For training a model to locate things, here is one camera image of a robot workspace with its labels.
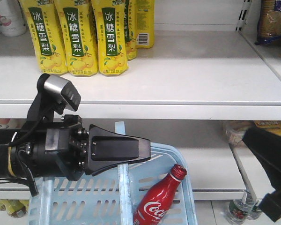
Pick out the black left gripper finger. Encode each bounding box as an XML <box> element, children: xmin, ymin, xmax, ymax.
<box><xmin>84</xmin><ymin>124</ymin><xmax>151</xmax><ymax>176</ymax></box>

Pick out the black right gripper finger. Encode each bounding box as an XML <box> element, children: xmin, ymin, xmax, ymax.
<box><xmin>242</xmin><ymin>127</ymin><xmax>281</xmax><ymax>191</ymax></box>

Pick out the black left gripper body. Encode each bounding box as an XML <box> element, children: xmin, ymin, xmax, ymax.
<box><xmin>14</xmin><ymin>115</ymin><xmax>88</xmax><ymax>180</ymax></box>

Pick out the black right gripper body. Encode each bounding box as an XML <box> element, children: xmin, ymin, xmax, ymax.
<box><xmin>259</xmin><ymin>187</ymin><xmax>281</xmax><ymax>222</ymax></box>

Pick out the light blue plastic basket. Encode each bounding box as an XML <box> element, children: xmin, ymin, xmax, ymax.
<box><xmin>28</xmin><ymin>121</ymin><xmax>198</xmax><ymax>225</ymax></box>

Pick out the red aluminium coke bottle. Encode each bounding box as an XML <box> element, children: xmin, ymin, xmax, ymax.
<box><xmin>133</xmin><ymin>164</ymin><xmax>187</xmax><ymax>225</ymax></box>

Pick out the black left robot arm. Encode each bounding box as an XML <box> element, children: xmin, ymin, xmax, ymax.
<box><xmin>0</xmin><ymin>115</ymin><xmax>151</xmax><ymax>182</ymax></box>

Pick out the clear bottle red label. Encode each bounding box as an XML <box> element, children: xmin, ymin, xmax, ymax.
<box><xmin>225</xmin><ymin>200</ymin><xmax>253</xmax><ymax>225</ymax></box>

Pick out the yellow label snack box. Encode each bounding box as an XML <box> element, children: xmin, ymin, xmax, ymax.
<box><xmin>223</xmin><ymin>120</ymin><xmax>281</xmax><ymax>147</ymax></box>

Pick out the yellow pear drink bottle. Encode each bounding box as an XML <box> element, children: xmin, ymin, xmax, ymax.
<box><xmin>20</xmin><ymin>0</ymin><xmax>68</xmax><ymax>75</ymax></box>
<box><xmin>53</xmin><ymin>0</ymin><xmax>98</xmax><ymax>77</ymax></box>
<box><xmin>91</xmin><ymin>0</ymin><xmax>129</xmax><ymax>76</ymax></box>
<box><xmin>136</xmin><ymin>0</ymin><xmax>155</xmax><ymax>49</ymax></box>
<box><xmin>124</xmin><ymin>0</ymin><xmax>137</xmax><ymax>60</ymax></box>

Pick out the brown cracker package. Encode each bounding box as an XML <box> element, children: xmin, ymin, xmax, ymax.
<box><xmin>257</xmin><ymin>0</ymin><xmax>281</xmax><ymax>45</ymax></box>

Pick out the white peach drink bottle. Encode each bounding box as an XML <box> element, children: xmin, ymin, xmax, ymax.
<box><xmin>0</xmin><ymin>0</ymin><xmax>26</xmax><ymax>37</ymax></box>

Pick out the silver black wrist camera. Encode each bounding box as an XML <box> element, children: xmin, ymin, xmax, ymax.
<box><xmin>37</xmin><ymin>73</ymin><xmax>81</xmax><ymax>112</ymax></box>

